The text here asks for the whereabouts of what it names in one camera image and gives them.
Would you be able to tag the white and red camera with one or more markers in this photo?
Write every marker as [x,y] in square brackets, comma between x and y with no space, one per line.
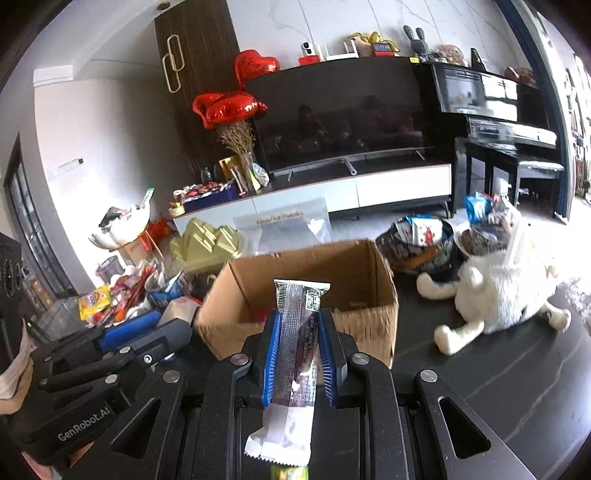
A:
[307,51]

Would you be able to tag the brown cardboard box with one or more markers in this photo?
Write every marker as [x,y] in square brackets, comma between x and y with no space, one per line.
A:
[304,286]

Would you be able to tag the black upright piano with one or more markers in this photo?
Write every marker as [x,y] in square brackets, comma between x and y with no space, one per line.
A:
[496,106]

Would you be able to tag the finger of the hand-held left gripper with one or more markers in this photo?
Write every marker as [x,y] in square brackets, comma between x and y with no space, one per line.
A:
[171,339]
[129,330]

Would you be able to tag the red heart balloon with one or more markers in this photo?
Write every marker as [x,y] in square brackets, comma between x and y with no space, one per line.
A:
[238,110]
[214,104]
[256,64]

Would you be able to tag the white router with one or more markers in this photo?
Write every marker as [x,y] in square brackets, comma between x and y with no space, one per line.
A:
[339,50]

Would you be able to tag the white television cabinet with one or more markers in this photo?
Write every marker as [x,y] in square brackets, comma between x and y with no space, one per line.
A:
[341,189]

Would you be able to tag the clear zip bag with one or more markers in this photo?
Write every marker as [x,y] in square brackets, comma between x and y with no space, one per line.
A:
[286,226]

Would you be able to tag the white plush toy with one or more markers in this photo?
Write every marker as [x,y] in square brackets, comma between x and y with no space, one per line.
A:
[498,288]

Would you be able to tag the dark wooden cabinet door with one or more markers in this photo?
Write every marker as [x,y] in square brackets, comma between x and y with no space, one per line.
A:
[198,78]

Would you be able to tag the grey bunny doll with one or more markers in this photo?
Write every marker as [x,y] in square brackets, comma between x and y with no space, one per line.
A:
[415,40]

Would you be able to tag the brown teddy doll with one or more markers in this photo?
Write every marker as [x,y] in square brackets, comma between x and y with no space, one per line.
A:
[450,54]

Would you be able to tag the small open cardboard carton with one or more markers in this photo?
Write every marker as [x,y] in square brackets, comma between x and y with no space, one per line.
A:
[136,249]

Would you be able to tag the blue snack canister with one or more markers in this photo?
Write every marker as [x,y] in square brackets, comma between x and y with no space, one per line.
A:
[166,291]

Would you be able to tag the glass vase of dried flowers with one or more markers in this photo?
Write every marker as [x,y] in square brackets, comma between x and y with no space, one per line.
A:
[241,152]

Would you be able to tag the white wall switch panel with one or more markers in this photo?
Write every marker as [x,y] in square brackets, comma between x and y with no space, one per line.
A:
[67,167]

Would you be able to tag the red desk clock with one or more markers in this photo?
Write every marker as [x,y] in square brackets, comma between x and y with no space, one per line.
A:
[383,49]

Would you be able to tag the silver purple snack bar packet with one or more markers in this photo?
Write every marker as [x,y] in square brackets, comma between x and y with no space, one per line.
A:
[295,360]

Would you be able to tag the dark patterned snack basket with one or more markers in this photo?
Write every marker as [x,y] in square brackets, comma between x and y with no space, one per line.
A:
[415,247]

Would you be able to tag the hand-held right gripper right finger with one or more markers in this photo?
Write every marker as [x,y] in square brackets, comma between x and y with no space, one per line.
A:
[328,364]

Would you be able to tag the red gift box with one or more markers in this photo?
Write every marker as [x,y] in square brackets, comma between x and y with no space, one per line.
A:
[159,228]

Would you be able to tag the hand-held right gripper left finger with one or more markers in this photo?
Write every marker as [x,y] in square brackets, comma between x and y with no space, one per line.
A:
[272,364]

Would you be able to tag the yellow snack packet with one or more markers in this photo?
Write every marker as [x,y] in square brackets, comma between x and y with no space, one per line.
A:
[94,301]

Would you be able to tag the gold mountain-shaped ornament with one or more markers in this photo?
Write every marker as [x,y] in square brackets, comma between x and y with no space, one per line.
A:
[207,244]

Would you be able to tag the white pedestal bowl of snacks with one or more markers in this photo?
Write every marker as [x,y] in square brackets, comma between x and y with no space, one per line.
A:
[131,295]

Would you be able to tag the dark framed glass door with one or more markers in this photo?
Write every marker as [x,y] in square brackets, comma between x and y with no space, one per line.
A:
[30,221]

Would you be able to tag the black speaker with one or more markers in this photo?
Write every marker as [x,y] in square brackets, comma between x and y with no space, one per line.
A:
[9,277]

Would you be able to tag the blue tray of snacks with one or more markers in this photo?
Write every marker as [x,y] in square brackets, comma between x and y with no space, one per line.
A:
[207,193]

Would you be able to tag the small woven basket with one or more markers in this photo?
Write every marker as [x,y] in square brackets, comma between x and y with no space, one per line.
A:
[176,210]

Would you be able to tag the white snack packet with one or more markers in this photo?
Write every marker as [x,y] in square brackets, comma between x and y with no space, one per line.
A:
[180,309]

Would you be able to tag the black piano bench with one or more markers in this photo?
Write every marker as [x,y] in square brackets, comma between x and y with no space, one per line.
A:
[519,170]

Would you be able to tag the yellow toy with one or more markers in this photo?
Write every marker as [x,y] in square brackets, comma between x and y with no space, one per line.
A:
[364,41]

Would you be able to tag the black curved television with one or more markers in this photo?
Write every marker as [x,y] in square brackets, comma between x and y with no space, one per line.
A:
[341,115]

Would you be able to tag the black metronome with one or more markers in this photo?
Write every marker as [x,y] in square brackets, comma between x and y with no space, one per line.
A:
[478,59]

